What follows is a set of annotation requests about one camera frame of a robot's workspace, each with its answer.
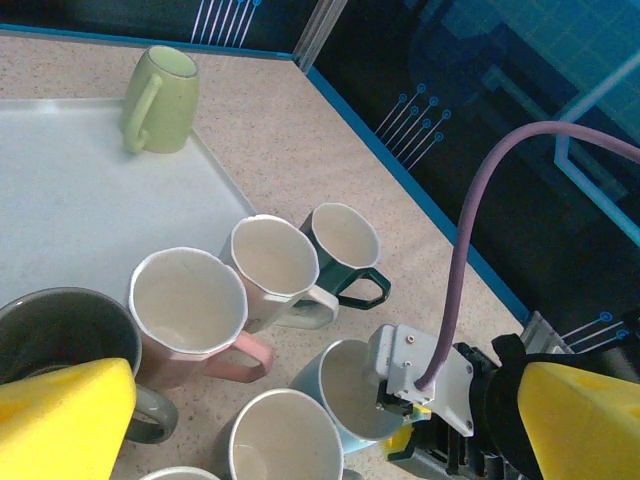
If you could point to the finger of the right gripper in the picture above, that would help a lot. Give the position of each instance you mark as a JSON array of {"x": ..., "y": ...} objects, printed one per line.
[{"x": 400, "y": 442}]

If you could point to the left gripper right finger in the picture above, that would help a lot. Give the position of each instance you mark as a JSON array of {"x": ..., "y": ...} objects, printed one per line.
[{"x": 585, "y": 430}]

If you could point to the light blue mug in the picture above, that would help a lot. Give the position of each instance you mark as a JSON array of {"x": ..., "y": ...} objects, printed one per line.
[{"x": 345, "y": 395}]

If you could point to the aluminium frame post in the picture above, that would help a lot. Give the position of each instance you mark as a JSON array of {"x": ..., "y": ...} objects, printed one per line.
[{"x": 320, "y": 35}]

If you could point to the cream white mug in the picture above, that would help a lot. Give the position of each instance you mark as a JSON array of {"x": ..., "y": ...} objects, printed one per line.
[{"x": 275, "y": 255}]

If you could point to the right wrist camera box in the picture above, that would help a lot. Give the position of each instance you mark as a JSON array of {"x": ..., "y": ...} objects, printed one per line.
[{"x": 415, "y": 360}]

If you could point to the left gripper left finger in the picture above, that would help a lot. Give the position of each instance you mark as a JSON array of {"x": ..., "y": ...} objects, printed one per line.
[{"x": 60, "y": 430}]

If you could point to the table back edge strip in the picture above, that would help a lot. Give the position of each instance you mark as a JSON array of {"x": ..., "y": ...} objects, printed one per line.
[{"x": 75, "y": 36}]

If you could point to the pink speckled mug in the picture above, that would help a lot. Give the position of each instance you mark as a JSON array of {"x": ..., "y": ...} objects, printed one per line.
[{"x": 185, "y": 300}]

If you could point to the large grey mug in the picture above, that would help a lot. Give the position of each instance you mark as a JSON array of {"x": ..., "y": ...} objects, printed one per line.
[{"x": 60, "y": 325}]

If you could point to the dark green mug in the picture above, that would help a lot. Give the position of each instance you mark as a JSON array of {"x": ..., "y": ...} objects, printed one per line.
[{"x": 345, "y": 235}]

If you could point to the small grey mug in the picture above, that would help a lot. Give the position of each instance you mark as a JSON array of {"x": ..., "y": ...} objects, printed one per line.
[{"x": 285, "y": 440}]

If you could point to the aluminium table rail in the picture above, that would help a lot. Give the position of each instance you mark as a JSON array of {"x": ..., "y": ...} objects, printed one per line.
[{"x": 542, "y": 332}]

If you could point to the white plastic tray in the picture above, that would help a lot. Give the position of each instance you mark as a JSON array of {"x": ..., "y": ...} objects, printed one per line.
[{"x": 75, "y": 200}]

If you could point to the yellow-green mug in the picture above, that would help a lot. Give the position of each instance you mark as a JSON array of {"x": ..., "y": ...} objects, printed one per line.
[{"x": 165, "y": 100}]

